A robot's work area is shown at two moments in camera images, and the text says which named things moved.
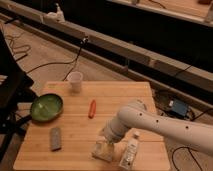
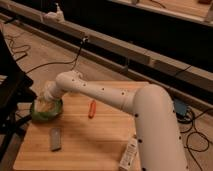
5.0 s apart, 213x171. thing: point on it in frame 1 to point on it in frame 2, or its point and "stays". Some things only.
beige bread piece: (103, 151) to (44, 105)
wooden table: (66, 141) stays
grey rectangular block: (55, 139) stays
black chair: (16, 91) stays
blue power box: (179, 108) stays
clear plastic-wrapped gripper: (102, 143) to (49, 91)
